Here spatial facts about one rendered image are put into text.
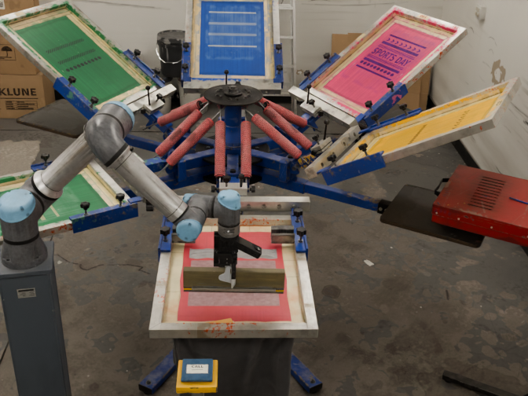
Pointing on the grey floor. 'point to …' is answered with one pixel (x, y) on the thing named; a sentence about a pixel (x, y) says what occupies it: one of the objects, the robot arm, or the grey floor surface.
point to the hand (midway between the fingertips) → (233, 281)
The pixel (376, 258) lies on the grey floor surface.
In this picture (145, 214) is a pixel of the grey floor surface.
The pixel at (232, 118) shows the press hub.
